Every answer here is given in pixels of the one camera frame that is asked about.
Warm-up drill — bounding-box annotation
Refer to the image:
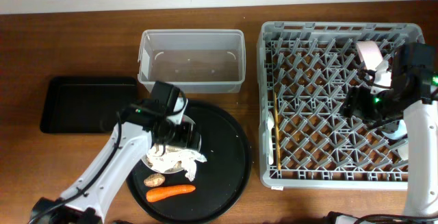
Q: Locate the white tissue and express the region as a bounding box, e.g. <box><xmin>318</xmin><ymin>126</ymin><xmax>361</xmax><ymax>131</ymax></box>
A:
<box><xmin>146</xmin><ymin>144</ymin><xmax>208</xmax><ymax>182</ymax></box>

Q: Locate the grey plate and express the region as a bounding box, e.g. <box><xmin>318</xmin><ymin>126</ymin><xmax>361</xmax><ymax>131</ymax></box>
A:
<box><xmin>140</xmin><ymin>114</ymin><xmax>203</xmax><ymax>175</ymax></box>

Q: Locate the brown mushroom piece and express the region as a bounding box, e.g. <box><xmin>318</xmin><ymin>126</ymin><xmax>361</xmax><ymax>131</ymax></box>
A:
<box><xmin>144</xmin><ymin>173</ymin><xmax>166</xmax><ymax>188</ymax></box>

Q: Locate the light blue cup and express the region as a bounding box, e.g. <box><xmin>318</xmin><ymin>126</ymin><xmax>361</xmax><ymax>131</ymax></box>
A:
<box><xmin>380</xmin><ymin>120</ymin><xmax>409</xmax><ymax>160</ymax></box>

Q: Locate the orange carrot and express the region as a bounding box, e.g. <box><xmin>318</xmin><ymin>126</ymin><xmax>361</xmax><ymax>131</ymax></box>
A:
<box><xmin>146</xmin><ymin>184</ymin><xmax>196</xmax><ymax>203</ymax></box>

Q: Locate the wooden chopstick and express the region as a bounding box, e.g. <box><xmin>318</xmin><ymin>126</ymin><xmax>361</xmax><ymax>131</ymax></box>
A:
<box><xmin>273</xmin><ymin>91</ymin><xmax>281</xmax><ymax>172</ymax></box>

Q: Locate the white plastic fork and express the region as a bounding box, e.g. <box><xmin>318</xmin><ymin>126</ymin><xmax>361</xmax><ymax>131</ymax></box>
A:
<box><xmin>267</xmin><ymin>112</ymin><xmax>274</xmax><ymax>165</ymax></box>

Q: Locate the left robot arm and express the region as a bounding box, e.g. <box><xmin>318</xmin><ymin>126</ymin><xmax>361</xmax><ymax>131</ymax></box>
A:
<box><xmin>29</xmin><ymin>101</ymin><xmax>207</xmax><ymax>223</ymax></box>

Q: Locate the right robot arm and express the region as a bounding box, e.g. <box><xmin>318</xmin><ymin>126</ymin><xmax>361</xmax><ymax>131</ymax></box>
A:
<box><xmin>324</xmin><ymin>41</ymin><xmax>437</xmax><ymax>224</ymax></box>

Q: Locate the grey dishwasher rack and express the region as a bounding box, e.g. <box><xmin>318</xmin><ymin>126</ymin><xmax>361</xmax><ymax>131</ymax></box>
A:
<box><xmin>257</xmin><ymin>21</ymin><xmax>424</xmax><ymax>190</ymax></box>

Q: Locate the round black serving tray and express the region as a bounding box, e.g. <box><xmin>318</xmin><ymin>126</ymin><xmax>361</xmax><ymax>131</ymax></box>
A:
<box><xmin>127</xmin><ymin>100</ymin><xmax>252</xmax><ymax>223</ymax></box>

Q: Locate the clear plastic bin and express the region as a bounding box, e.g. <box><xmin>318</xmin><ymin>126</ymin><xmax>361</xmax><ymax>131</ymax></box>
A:
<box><xmin>138</xmin><ymin>29</ymin><xmax>246</xmax><ymax>94</ymax></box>

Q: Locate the black rectangular tray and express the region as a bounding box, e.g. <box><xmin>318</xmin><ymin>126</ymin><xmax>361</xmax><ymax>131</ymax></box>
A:
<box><xmin>40</xmin><ymin>76</ymin><xmax>138</xmax><ymax>134</ymax></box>

